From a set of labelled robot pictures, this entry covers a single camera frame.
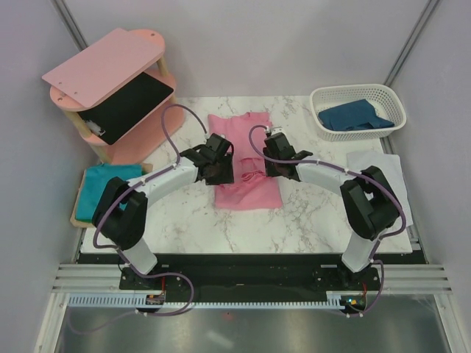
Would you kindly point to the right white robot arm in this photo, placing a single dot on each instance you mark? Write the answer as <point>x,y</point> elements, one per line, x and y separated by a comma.
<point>370,203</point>

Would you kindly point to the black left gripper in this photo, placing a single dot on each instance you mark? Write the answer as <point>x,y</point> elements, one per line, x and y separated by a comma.
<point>227,176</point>

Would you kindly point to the black tablet on shelf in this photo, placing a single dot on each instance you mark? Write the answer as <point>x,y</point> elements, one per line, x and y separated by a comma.
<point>118,114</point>

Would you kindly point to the pink tiered shelf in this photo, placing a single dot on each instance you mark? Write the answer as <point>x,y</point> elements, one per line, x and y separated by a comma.
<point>96,73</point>

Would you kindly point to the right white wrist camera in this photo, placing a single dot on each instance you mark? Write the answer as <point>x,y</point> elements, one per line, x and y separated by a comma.
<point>274,130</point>

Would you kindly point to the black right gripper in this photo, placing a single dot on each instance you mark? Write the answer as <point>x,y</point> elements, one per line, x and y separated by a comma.
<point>269,170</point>

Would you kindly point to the white folded cloth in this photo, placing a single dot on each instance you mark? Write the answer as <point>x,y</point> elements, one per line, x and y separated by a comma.
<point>390,165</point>

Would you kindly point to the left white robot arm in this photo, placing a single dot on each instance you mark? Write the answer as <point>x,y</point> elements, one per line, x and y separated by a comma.
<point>121,213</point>

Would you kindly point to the pink t-shirt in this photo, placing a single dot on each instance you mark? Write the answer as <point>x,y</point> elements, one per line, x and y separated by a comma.
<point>252,188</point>

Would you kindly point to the blue t-shirt in basket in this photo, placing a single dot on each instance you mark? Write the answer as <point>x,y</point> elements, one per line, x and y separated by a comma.
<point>354,116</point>

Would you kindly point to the teal folded t-shirt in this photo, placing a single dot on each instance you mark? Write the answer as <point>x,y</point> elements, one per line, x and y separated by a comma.
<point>99,184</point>

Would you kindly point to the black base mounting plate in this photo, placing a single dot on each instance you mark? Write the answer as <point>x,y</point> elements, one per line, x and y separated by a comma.
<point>243,276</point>

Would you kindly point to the white slotted cable duct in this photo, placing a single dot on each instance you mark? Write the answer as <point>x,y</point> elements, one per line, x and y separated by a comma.
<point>145,301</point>

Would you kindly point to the white perforated plastic basket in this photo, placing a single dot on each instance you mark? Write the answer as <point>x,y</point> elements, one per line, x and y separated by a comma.
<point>385,101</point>

